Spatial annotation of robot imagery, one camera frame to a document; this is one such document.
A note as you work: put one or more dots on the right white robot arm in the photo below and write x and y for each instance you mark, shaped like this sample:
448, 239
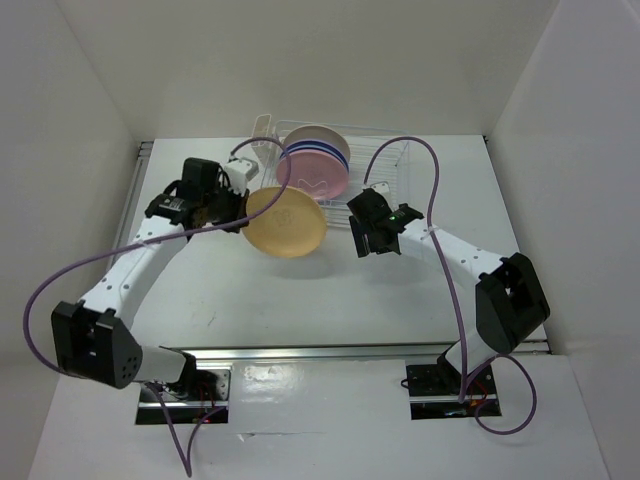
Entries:
498, 301

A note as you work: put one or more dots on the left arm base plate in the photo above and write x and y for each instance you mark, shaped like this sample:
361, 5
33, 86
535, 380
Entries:
207, 400

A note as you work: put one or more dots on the white wire dish rack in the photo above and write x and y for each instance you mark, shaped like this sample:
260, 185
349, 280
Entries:
392, 165

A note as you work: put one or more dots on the cream plate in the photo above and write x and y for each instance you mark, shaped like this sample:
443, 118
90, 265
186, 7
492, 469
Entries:
318, 132

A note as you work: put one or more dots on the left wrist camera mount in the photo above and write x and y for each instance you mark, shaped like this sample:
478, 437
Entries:
240, 171

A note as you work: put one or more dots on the blue plate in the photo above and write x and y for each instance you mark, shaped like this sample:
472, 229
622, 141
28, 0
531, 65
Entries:
326, 148

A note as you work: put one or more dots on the orange plate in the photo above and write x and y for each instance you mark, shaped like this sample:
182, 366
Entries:
293, 227

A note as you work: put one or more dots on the purple plate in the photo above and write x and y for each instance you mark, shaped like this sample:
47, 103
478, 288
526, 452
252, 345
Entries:
314, 140

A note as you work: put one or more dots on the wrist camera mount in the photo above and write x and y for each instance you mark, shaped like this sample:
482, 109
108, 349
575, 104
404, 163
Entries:
240, 171
383, 189

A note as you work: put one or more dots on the pink plate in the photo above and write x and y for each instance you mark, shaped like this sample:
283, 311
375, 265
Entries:
322, 175

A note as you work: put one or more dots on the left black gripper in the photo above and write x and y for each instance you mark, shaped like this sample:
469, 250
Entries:
240, 201

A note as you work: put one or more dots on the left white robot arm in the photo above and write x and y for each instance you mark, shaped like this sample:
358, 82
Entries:
93, 337

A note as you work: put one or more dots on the white cutlery holder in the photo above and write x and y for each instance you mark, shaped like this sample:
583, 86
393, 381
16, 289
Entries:
263, 149

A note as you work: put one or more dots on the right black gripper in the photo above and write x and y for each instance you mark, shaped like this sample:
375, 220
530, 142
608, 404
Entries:
362, 246

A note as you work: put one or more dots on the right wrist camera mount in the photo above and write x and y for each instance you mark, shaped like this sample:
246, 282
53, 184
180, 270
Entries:
383, 189

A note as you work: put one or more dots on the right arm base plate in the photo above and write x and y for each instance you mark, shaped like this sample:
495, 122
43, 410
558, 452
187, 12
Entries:
431, 397

